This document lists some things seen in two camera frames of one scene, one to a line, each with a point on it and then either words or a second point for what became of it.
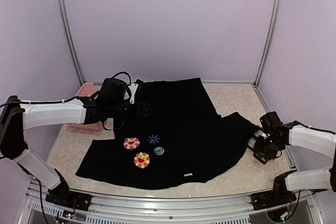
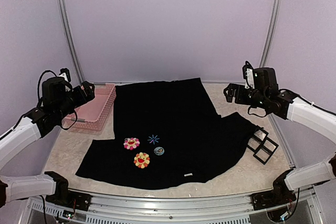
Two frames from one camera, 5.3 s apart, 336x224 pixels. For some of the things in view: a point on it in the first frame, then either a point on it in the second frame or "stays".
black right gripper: (272, 154) → (240, 98)
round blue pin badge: (159, 151) stays
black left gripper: (139, 114) → (82, 98)
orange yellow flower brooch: (142, 160) stays
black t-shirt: (182, 140) stays
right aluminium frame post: (274, 29) stays
